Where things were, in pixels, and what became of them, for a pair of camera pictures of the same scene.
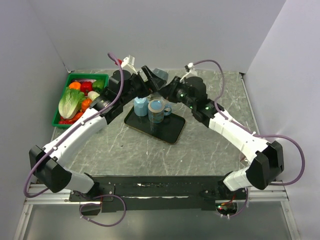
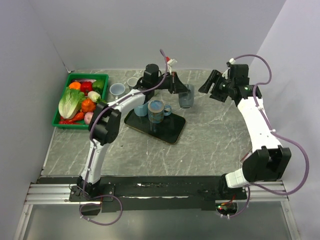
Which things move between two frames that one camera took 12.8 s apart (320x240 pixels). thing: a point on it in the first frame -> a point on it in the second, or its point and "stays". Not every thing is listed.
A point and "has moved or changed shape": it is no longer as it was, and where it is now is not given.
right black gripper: (168, 92) -> (219, 78)
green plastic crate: (71, 77) stays
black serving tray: (168, 130) stays
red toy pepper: (86, 86) stays
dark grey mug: (161, 73) has moved or changed shape
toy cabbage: (71, 103) stays
